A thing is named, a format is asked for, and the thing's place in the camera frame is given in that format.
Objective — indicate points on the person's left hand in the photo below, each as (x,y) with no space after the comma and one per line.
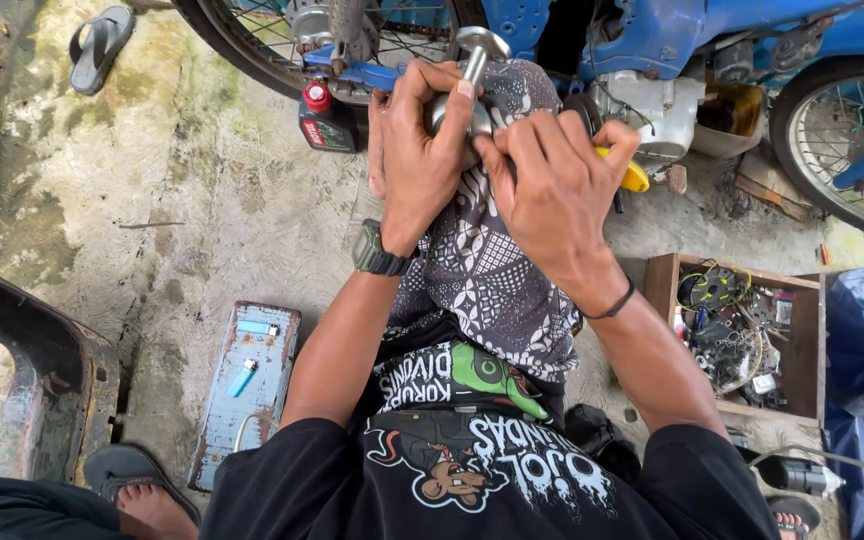
(409,165)

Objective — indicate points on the person's right hand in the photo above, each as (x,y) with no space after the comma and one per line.
(559,202)

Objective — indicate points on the chrome metal shaft part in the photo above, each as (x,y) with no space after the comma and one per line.
(478,56)

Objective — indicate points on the black red-capped oil bottle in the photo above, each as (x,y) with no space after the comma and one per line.
(325,124)

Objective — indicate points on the green black wrist watch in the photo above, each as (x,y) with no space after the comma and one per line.
(376,255)

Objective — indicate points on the grey batik patterned cloth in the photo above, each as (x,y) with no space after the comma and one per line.
(484,285)

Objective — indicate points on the silver motorcycle engine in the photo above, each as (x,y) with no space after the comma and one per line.
(657,109)

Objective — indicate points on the blue motorcycle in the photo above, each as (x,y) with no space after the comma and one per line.
(642,34)

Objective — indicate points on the dirty oil drain bowl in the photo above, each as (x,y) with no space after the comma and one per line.
(732,124)

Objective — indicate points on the spoked motorcycle wheel with sprocket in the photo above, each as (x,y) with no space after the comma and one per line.
(252,37)

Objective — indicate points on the wooden block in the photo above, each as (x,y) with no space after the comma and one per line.
(773,184)

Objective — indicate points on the wooden box of parts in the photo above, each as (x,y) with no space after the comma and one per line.
(732,337)

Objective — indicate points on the light blue lighter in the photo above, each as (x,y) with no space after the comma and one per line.
(256,328)
(241,379)

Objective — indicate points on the black printed t-shirt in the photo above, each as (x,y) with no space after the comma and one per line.
(477,465)

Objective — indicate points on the grey flip-flop sandal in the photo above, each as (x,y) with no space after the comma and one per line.
(98,56)

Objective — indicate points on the black handheld tool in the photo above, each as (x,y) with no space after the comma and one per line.
(796,474)

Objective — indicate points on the dark worn flip-flop sandal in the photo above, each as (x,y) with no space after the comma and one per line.
(113,466)
(796,508)

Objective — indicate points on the person's left foot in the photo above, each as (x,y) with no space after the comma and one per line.
(154,510)

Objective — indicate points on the dark trouser leg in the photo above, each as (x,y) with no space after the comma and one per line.
(19,514)

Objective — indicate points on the rusty metal frame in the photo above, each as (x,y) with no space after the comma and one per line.
(57,390)

